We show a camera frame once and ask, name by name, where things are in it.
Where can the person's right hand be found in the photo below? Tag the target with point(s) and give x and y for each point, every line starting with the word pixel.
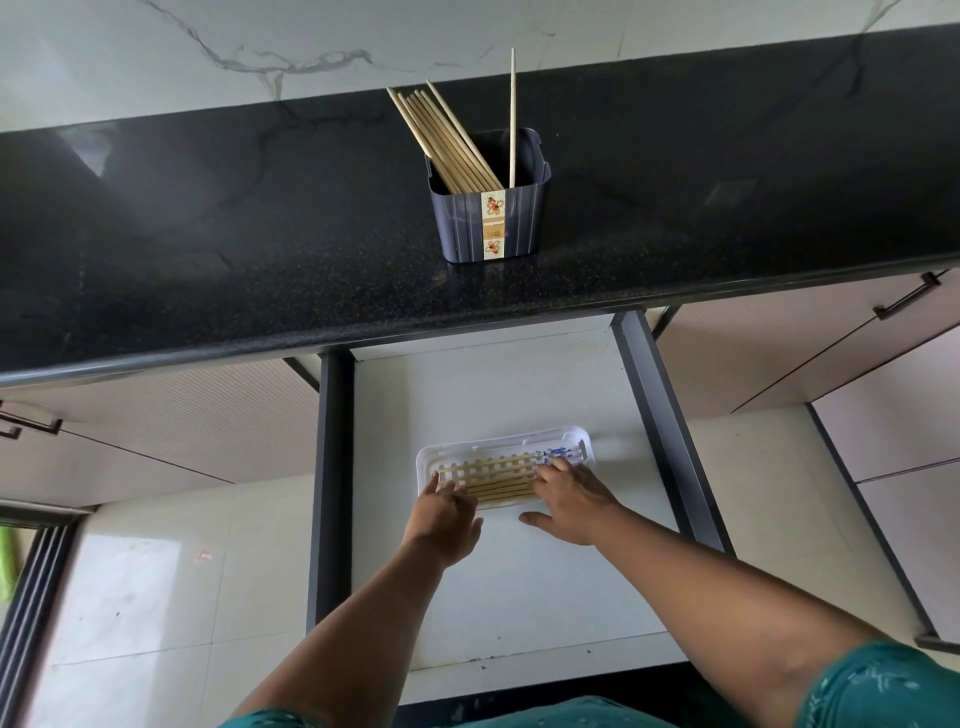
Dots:
pixel 574 502

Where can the person's left hand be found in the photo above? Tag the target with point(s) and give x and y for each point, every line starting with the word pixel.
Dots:
pixel 442 529

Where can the row of blue-patterned chopsticks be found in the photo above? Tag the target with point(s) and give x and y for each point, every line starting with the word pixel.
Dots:
pixel 499 491

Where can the white slotted plastic tray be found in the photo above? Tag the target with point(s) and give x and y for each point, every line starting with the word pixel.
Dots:
pixel 426 461

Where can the beige kitchen drawer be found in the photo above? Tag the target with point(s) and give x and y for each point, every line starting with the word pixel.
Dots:
pixel 510 585

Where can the dark blue ribbed holder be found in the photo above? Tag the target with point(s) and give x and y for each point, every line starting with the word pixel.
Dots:
pixel 457 232

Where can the bunch of wooden chopsticks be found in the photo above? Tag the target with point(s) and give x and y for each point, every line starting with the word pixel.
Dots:
pixel 450 150

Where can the person's left forearm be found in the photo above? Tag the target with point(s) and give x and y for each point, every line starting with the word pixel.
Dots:
pixel 360 637

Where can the person's right forearm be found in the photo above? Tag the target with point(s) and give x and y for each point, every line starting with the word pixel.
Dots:
pixel 712 592

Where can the beige tall cabinet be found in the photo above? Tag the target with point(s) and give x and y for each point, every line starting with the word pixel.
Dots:
pixel 900 420

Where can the teal patterned garment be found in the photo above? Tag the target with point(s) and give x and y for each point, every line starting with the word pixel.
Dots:
pixel 877 690

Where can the black sliding door track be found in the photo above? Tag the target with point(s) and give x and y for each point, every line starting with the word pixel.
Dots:
pixel 34 622

